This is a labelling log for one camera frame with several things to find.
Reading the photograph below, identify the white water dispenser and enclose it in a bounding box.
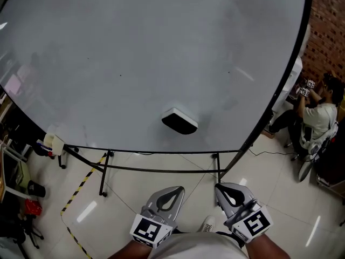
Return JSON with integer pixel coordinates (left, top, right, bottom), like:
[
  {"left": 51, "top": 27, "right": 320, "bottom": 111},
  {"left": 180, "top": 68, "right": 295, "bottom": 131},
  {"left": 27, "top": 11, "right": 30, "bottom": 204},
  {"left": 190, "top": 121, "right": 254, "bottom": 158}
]
[{"left": 272, "top": 55, "right": 304, "bottom": 113}]

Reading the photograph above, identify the person's white shoe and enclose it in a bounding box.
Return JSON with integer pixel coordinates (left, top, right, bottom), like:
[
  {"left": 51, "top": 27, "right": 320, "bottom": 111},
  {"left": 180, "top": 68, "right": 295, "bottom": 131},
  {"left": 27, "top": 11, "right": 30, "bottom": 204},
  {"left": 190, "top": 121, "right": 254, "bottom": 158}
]
[{"left": 198, "top": 215, "right": 216, "bottom": 233}]

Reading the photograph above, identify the person's right forearm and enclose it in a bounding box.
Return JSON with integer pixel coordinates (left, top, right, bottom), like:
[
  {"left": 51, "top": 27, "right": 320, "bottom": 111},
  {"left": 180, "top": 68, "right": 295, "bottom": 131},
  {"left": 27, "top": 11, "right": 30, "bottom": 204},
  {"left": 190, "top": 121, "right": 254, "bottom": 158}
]
[{"left": 245, "top": 232, "right": 292, "bottom": 259}]

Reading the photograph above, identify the black equipment case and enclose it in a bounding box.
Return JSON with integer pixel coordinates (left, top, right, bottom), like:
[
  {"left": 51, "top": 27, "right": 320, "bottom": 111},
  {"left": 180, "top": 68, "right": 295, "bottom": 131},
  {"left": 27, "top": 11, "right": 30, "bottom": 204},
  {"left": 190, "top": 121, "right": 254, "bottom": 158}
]
[{"left": 316, "top": 149, "right": 345, "bottom": 196}]

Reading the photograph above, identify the black white whiteboard eraser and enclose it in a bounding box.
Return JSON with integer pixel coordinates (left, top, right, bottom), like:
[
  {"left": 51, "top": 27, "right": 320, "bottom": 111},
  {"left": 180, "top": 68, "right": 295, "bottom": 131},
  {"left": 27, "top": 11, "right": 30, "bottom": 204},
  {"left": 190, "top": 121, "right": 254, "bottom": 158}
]
[{"left": 161, "top": 107, "right": 199, "bottom": 136}]

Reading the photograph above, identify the black tripod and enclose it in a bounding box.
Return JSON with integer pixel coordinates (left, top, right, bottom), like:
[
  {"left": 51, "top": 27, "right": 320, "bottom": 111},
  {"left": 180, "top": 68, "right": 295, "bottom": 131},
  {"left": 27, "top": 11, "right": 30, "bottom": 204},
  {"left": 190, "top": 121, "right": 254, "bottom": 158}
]
[{"left": 20, "top": 217, "right": 45, "bottom": 249}]

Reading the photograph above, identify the black cap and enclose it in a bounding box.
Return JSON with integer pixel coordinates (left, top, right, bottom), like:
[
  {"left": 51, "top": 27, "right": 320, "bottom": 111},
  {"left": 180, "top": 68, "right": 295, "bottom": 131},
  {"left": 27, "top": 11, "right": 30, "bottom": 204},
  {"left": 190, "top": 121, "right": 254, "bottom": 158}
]
[{"left": 27, "top": 180, "right": 46, "bottom": 199}]

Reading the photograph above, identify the black floor cable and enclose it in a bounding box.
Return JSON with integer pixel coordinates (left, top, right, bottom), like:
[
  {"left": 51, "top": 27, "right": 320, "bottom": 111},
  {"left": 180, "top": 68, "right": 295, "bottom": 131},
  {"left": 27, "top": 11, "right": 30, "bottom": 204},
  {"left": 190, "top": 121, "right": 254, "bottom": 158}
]
[{"left": 247, "top": 147, "right": 297, "bottom": 156}]

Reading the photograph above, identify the yellow black floor tape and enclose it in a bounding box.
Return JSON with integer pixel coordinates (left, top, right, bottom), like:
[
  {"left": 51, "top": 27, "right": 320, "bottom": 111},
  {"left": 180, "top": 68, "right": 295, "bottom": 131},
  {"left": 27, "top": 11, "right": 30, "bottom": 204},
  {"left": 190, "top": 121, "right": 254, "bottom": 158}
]
[{"left": 60, "top": 152, "right": 107, "bottom": 259}]

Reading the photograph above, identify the person's white shirt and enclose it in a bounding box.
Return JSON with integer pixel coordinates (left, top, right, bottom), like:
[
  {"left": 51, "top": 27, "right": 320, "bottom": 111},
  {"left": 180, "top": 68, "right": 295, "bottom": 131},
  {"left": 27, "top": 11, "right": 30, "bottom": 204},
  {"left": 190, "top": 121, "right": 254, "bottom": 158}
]
[{"left": 150, "top": 232, "right": 249, "bottom": 259}]

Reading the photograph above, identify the large white whiteboard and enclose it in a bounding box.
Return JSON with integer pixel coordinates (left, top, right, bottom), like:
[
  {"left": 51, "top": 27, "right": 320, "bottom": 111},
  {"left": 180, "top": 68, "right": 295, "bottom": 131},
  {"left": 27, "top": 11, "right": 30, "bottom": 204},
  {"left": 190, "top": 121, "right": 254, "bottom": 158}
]
[{"left": 0, "top": 0, "right": 315, "bottom": 155}]

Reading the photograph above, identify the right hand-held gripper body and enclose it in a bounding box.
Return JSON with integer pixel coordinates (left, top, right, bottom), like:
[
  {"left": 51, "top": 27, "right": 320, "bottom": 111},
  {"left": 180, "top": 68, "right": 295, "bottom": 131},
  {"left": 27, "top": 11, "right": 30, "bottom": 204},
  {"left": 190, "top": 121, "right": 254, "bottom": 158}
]
[{"left": 223, "top": 199, "right": 273, "bottom": 244}]

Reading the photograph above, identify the person's left forearm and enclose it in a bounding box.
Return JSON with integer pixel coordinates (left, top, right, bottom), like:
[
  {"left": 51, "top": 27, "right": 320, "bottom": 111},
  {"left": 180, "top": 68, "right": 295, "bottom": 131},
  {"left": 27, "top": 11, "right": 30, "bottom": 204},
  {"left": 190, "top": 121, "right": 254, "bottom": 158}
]
[{"left": 107, "top": 238, "right": 151, "bottom": 259}]

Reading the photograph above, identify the white marker tray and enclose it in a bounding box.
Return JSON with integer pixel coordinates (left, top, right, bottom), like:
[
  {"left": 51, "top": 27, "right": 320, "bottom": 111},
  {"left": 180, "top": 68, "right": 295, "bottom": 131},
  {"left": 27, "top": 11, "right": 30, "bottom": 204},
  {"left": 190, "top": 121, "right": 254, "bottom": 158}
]
[{"left": 44, "top": 133, "right": 65, "bottom": 156}]

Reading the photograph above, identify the white frame table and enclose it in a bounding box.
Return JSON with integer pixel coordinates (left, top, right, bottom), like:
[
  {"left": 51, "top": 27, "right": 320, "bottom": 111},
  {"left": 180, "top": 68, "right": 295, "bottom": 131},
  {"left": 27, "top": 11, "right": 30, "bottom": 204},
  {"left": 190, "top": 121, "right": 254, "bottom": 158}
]
[{"left": 0, "top": 144, "right": 31, "bottom": 202}]

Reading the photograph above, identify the red box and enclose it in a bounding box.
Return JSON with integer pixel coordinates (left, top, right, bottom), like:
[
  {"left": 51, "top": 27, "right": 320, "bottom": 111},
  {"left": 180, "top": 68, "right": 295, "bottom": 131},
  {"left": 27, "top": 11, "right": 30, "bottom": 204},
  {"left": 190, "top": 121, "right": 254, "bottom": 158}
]
[{"left": 25, "top": 198, "right": 43, "bottom": 215}]

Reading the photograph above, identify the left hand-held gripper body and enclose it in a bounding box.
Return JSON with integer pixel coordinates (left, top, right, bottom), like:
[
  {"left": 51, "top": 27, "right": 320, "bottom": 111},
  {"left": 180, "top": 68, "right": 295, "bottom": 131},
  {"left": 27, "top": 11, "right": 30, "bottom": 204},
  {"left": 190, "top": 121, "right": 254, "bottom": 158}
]
[{"left": 130, "top": 205, "right": 178, "bottom": 249}]

